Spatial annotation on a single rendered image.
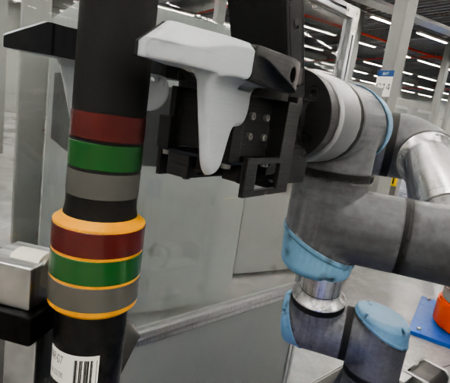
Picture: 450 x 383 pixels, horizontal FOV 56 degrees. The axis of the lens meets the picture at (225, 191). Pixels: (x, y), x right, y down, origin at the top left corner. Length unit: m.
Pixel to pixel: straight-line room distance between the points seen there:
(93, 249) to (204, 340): 1.26
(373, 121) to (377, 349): 0.63
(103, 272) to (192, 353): 1.25
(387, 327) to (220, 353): 0.74
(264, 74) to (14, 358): 0.18
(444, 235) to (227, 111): 0.27
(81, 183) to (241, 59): 0.09
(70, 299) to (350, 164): 0.28
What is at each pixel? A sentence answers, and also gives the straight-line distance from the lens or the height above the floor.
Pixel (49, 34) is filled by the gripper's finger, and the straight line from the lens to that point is 0.23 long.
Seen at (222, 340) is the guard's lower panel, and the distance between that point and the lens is 1.51.
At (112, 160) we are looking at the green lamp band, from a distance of 0.19.
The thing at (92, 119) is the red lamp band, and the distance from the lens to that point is 0.19.
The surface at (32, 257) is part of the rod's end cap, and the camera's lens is 0.23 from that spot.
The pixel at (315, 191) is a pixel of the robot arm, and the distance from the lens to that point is 0.41.
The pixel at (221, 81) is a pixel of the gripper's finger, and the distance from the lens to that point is 0.18.
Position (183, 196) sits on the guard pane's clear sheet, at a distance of 1.18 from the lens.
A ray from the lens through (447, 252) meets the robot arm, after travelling 0.42.
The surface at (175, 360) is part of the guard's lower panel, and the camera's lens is 1.40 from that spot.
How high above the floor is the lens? 1.64
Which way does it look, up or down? 11 degrees down
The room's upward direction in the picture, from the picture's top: 8 degrees clockwise
